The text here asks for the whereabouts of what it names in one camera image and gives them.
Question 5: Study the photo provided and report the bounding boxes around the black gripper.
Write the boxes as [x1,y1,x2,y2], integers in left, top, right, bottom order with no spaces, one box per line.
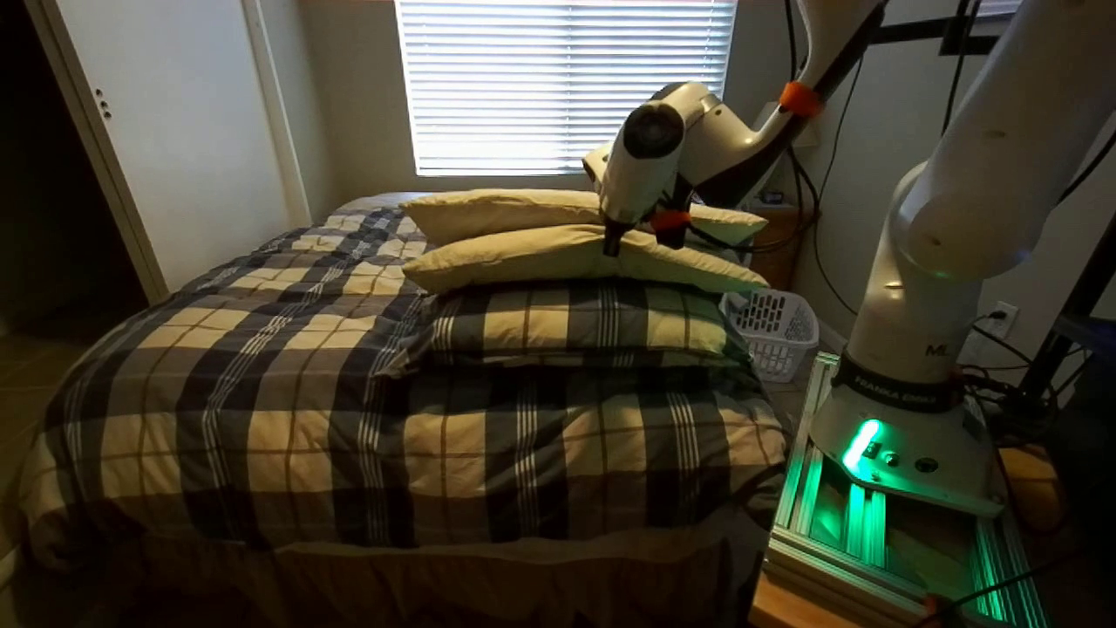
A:
[596,205,703,259]

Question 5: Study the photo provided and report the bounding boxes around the white closet door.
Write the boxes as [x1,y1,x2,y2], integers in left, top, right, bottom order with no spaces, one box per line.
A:
[26,0,296,306]

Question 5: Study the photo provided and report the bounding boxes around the plaid comforter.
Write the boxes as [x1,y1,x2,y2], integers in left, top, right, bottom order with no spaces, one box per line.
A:
[13,187,797,565]

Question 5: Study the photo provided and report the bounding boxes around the beige bed skirt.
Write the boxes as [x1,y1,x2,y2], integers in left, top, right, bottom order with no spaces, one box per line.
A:
[18,511,770,628]

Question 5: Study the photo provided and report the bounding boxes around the orange cable tie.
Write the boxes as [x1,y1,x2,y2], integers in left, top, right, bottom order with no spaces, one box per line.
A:
[779,76,825,123]
[648,205,695,247]

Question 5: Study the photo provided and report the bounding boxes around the white bed pillow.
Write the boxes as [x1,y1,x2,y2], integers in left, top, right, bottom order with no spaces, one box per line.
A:
[403,186,775,251]
[399,221,775,301]

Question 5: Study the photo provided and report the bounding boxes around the white window blinds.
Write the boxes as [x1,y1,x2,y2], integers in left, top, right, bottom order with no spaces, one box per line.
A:
[390,0,742,183]

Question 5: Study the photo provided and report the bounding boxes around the plaid striped pillow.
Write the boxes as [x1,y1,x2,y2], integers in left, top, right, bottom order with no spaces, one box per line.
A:
[407,277,760,377]

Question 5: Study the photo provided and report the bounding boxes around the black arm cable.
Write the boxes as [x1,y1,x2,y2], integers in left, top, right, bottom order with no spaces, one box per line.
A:
[779,0,864,329]

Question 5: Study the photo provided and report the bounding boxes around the aluminium robot stand frame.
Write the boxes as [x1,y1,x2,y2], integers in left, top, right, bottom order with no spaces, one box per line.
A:
[760,346,1054,628]

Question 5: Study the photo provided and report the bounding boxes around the wooden dresser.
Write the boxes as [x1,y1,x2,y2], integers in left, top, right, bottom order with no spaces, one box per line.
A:
[742,195,820,292]

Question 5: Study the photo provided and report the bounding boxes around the white plastic laundry basket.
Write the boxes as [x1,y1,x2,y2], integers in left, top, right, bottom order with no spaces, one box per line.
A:
[720,286,825,386]

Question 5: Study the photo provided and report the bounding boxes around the wooden board under stand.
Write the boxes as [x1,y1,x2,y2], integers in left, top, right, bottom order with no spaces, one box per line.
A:
[747,565,939,628]

